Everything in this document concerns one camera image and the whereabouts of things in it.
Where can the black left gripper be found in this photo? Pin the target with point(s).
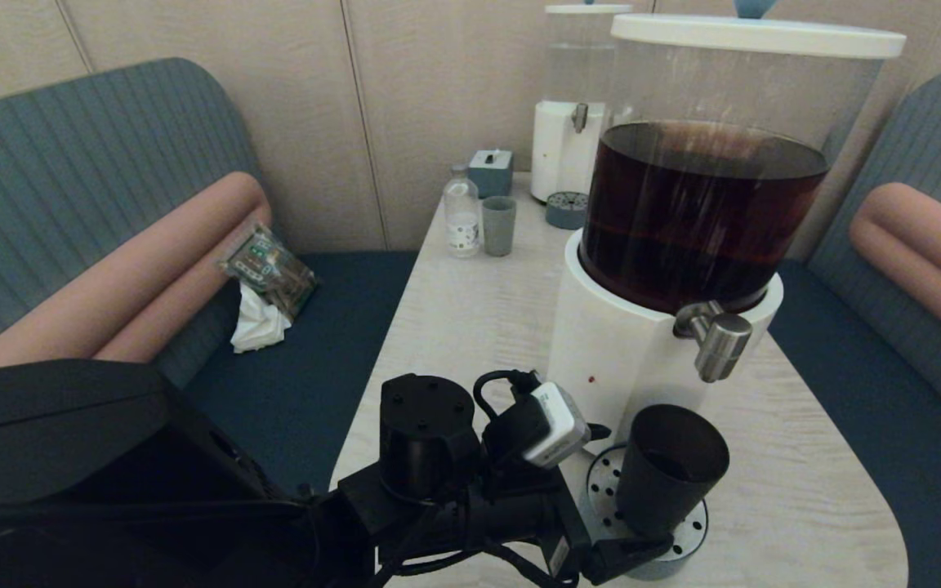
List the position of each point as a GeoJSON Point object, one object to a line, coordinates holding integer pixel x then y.
{"type": "Point", "coordinates": [536, 514]}

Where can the black tapered cup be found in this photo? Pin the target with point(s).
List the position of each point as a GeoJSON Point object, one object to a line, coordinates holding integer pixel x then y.
{"type": "Point", "coordinates": [666, 482]}

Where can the steel dispenser tap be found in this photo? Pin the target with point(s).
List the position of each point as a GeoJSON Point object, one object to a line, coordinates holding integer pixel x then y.
{"type": "Point", "coordinates": [724, 347]}

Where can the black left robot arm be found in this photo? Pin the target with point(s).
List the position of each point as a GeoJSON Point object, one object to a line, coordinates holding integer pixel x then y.
{"type": "Point", "coordinates": [111, 490]}

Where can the grey-blue cup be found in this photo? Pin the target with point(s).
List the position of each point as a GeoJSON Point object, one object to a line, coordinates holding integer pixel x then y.
{"type": "Point", "coordinates": [499, 229]}

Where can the large blue-grey perforated drip tray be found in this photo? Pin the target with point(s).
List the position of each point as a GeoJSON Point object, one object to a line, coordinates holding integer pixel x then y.
{"type": "Point", "coordinates": [687, 539]}

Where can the large tea dispenser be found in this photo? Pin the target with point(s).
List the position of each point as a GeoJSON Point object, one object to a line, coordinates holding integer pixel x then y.
{"type": "Point", "coordinates": [617, 351]}

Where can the dark blue seat cushion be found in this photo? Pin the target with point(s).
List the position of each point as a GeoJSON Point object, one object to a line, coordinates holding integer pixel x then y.
{"type": "Point", "coordinates": [315, 343]}
{"type": "Point", "coordinates": [887, 433]}

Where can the small blue-grey drip tray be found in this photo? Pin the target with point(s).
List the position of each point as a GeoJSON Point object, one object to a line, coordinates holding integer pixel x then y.
{"type": "Point", "coordinates": [564, 214]}

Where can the blue-grey napkin box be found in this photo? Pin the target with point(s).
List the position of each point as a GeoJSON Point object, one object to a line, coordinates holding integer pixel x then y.
{"type": "Point", "coordinates": [490, 172]}

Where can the small clear water dispenser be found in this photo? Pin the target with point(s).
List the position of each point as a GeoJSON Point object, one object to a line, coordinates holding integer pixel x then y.
{"type": "Point", "coordinates": [556, 147]}

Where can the crumpled white tissue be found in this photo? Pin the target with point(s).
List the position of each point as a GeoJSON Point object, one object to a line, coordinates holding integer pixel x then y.
{"type": "Point", "coordinates": [258, 327]}

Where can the pink bolster cushion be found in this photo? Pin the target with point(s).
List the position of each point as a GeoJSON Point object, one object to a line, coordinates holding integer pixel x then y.
{"type": "Point", "coordinates": [111, 294]}
{"type": "Point", "coordinates": [928, 253]}

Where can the green patterned snack packet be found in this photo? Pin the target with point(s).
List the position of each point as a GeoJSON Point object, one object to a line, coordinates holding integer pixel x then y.
{"type": "Point", "coordinates": [270, 269]}

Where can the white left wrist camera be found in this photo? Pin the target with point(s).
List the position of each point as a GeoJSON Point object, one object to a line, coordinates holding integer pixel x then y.
{"type": "Point", "coordinates": [560, 425]}

